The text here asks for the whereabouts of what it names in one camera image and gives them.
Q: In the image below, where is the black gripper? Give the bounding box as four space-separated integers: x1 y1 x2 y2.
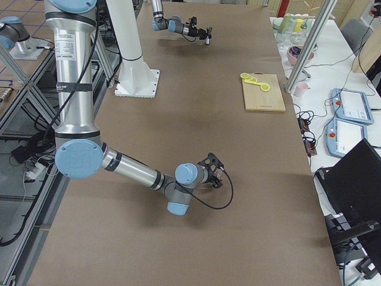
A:
188 24 213 45
207 170 223 188

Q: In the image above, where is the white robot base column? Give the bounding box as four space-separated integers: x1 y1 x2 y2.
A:
107 0 160 98

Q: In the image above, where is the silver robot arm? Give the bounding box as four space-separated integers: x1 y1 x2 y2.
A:
45 1 224 216
151 0 213 45

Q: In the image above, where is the green plastic cup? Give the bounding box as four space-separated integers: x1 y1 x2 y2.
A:
272 13 292 34

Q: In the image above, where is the pink plastic cup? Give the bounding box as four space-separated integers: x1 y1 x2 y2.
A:
293 82 310 97

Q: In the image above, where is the yellow plastic spoon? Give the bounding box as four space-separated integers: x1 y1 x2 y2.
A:
244 79 268 87

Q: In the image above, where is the wooden cutting board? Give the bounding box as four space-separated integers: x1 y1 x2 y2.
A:
241 73 286 112

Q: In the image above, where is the pink bowl with cloths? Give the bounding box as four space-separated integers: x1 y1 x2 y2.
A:
287 45 303 66

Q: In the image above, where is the yellow capped bottle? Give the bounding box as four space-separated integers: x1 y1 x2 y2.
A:
293 18 304 32

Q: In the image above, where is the near blue teach pendant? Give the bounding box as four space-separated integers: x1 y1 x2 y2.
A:
324 117 367 158

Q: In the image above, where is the blue teach pendant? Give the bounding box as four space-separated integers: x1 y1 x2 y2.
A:
324 117 367 158
332 88 374 125

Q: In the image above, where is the black monitor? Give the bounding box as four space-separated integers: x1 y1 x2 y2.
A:
315 139 380 271

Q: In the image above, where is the grey office chair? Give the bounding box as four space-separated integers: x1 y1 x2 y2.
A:
341 19 373 55

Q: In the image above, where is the far blue teach pendant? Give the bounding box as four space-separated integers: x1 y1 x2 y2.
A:
332 88 374 125

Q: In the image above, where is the aluminium frame post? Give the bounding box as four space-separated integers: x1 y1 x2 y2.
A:
285 0 337 94

